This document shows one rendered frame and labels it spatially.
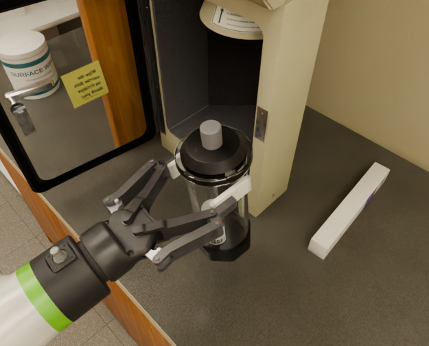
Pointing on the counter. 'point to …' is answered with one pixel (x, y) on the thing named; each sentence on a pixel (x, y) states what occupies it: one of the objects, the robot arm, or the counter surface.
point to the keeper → (261, 123)
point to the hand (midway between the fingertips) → (213, 173)
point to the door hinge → (152, 63)
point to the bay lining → (201, 62)
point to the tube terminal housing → (275, 88)
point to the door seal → (10, 130)
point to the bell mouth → (228, 22)
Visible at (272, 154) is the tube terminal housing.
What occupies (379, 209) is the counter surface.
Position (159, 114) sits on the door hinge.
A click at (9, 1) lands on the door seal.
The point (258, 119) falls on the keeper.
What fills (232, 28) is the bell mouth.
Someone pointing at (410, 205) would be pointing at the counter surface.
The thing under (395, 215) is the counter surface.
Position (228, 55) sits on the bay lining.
